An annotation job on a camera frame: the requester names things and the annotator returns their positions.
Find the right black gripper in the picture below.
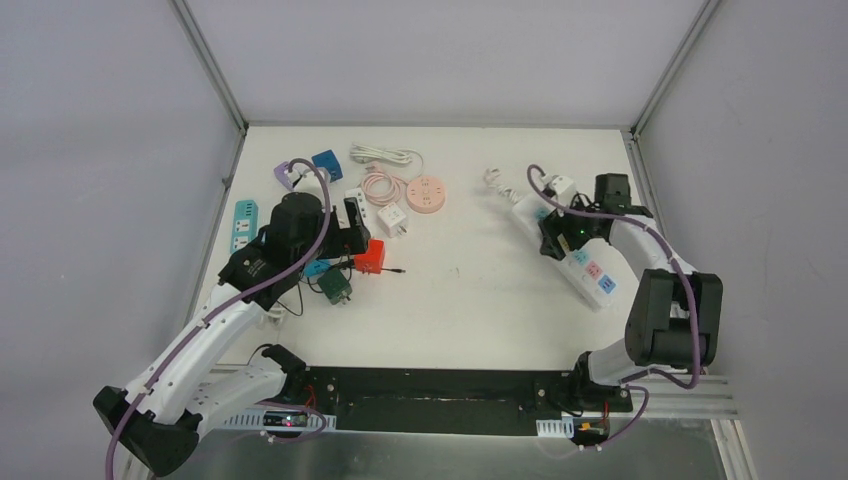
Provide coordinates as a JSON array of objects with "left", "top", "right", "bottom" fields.
[{"left": 538, "top": 191, "right": 601, "bottom": 260}]

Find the white USB power strip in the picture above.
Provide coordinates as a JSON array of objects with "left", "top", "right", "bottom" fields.
[{"left": 344, "top": 187, "right": 368, "bottom": 219}]

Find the white cube adapter orange sticker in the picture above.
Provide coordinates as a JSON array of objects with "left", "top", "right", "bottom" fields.
[{"left": 377, "top": 202, "right": 408, "bottom": 238}]

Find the white long power strip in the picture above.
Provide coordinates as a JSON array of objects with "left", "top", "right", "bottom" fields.
[{"left": 483, "top": 168, "right": 618, "bottom": 310}]

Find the red plug adapter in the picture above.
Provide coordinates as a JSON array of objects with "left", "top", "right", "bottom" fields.
[{"left": 353, "top": 238, "right": 385, "bottom": 274}]

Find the pink cable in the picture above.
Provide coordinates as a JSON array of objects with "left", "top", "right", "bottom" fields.
[{"left": 358, "top": 160, "right": 409, "bottom": 208}]

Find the dark blue cube adapter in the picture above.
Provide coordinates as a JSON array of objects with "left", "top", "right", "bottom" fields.
[{"left": 311, "top": 150, "right": 344, "bottom": 183}]

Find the white cable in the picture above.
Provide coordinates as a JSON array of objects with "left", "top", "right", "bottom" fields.
[{"left": 349, "top": 142, "right": 425, "bottom": 175}]

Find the light blue plug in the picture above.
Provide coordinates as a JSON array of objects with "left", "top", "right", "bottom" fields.
[{"left": 303, "top": 260, "right": 333, "bottom": 278}]

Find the green patterned cube adapter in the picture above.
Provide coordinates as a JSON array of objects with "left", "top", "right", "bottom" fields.
[{"left": 317, "top": 269, "right": 352, "bottom": 305}]

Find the pink round power strip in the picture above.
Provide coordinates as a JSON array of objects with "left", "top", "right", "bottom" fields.
[{"left": 405, "top": 175, "right": 447, "bottom": 214}]

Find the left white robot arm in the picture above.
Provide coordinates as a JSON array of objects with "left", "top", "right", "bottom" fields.
[{"left": 93, "top": 192, "right": 371, "bottom": 477}]

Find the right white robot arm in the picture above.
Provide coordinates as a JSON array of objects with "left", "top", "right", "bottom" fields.
[{"left": 527, "top": 165, "right": 723, "bottom": 410}]

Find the purple power strip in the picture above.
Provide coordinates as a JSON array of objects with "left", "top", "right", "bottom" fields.
[{"left": 273, "top": 161, "right": 301, "bottom": 191}]

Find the teal power strip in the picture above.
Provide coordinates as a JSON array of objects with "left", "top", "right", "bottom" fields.
[{"left": 230, "top": 200, "right": 259, "bottom": 253}]

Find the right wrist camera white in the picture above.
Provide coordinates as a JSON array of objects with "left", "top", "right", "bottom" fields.
[{"left": 542, "top": 174, "right": 578, "bottom": 207}]

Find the black thin cable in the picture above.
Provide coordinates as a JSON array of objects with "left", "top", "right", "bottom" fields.
[{"left": 274, "top": 278, "right": 319, "bottom": 319}]

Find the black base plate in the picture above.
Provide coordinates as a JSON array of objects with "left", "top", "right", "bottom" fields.
[{"left": 271, "top": 366, "right": 634, "bottom": 437}]

